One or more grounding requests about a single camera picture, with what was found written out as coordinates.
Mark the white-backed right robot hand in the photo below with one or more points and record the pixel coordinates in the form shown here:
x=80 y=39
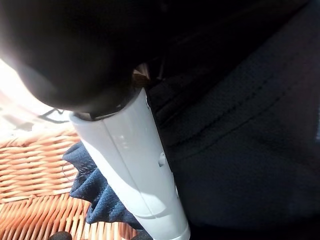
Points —
x=75 y=50

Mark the blue garment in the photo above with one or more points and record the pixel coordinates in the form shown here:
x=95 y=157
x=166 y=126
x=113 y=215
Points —
x=100 y=195

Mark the wicker laundry basket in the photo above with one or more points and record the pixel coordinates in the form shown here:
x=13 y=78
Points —
x=30 y=175

